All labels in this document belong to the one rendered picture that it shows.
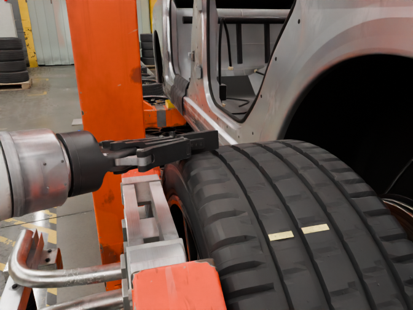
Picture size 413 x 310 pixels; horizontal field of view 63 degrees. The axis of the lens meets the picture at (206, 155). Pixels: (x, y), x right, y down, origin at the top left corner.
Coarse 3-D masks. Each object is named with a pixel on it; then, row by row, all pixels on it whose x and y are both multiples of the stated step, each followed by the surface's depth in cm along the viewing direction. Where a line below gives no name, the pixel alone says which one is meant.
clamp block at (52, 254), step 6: (42, 252) 64; (48, 252) 64; (54, 252) 64; (60, 252) 66; (42, 258) 63; (48, 258) 62; (54, 258) 63; (60, 258) 66; (6, 264) 61; (42, 264) 61; (48, 264) 61; (54, 264) 62; (60, 264) 65; (6, 270) 60; (6, 276) 60; (6, 282) 60
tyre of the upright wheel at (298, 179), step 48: (240, 144) 57; (288, 144) 55; (192, 192) 42; (240, 192) 41; (288, 192) 41; (336, 192) 41; (240, 240) 35; (288, 240) 35; (336, 240) 37; (384, 240) 37; (240, 288) 32; (288, 288) 32; (336, 288) 33; (384, 288) 34
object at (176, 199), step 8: (168, 200) 65; (176, 200) 56; (176, 208) 67; (184, 208) 50; (176, 216) 71; (184, 216) 50; (176, 224) 74; (184, 224) 62; (184, 232) 74; (192, 232) 45; (184, 240) 72; (192, 240) 62; (192, 248) 61; (192, 256) 61
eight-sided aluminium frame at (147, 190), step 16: (144, 176) 56; (128, 192) 51; (144, 192) 54; (160, 192) 51; (128, 208) 47; (144, 208) 73; (160, 208) 47; (128, 224) 43; (160, 224) 43; (128, 240) 40; (160, 240) 44; (176, 240) 39; (128, 256) 37; (144, 256) 37; (160, 256) 37; (176, 256) 37; (128, 272) 36
